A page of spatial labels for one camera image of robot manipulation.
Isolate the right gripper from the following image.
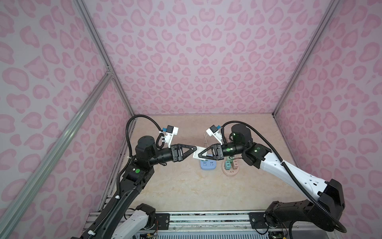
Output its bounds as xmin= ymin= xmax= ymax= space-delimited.
xmin=197 ymin=143 xmax=243 ymax=162

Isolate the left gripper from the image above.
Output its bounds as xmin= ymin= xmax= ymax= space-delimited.
xmin=149 ymin=145 xmax=198 ymax=168

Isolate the white charger plug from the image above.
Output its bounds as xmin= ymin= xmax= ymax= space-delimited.
xmin=193 ymin=146 xmax=207 ymax=161

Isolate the teal charger plug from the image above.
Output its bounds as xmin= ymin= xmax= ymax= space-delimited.
xmin=224 ymin=161 xmax=232 ymax=170

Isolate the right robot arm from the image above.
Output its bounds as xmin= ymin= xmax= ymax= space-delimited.
xmin=198 ymin=120 xmax=347 ymax=233

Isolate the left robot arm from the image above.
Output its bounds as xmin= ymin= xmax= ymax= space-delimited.
xmin=79 ymin=135 xmax=197 ymax=239

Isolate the blue square power strip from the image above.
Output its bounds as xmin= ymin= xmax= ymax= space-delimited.
xmin=200 ymin=160 xmax=217 ymax=171

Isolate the pink round power strip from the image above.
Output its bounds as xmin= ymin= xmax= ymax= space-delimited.
xmin=222 ymin=163 xmax=240 ymax=177

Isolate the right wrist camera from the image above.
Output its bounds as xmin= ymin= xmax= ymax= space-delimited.
xmin=206 ymin=124 xmax=223 ymax=145

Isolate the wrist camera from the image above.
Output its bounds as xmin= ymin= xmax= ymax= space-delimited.
xmin=161 ymin=125 xmax=179 ymax=148
xmin=206 ymin=124 xmax=223 ymax=145

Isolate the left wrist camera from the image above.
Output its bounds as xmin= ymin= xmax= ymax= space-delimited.
xmin=161 ymin=125 xmax=179 ymax=148

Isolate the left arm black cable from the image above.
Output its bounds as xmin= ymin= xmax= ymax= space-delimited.
xmin=125 ymin=115 xmax=163 ymax=159

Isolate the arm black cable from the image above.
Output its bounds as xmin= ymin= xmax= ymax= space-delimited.
xmin=125 ymin=115 xmax=163 ymax=159
xmin=222 ymin=120 xmax=347 ymax=234

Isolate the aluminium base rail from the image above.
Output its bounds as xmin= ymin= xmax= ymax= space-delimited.
xmin=81 ymin=209 xmax=337 ymax=239

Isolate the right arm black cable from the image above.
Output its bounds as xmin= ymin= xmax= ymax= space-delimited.
xmin=222 ymin=120 xmax=347 ymax=234

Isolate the left wall aluminium strut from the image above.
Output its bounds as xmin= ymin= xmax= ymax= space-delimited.
xmin=1 ymin=72 xmax=113 ymax=239

